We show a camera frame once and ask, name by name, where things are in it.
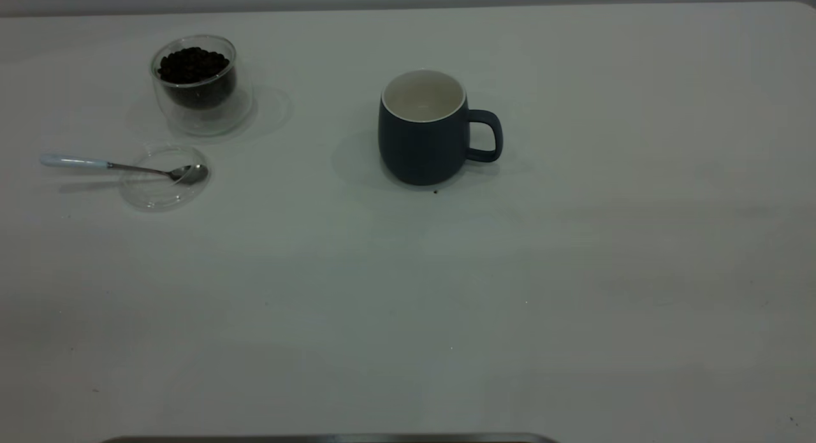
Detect dark coffee beans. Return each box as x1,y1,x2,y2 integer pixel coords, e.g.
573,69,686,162
157,47,238,110

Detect dark blue ceramic mug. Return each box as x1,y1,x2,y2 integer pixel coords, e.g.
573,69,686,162
377,69,504,187

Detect metal spoon light blue handle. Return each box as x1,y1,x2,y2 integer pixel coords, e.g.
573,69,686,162
40,153,209,185

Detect double-walled glass cup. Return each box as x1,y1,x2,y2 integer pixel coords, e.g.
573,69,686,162
150,34,254,137

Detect clear glass lid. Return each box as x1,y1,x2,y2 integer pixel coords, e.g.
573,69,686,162
119,144,212,211

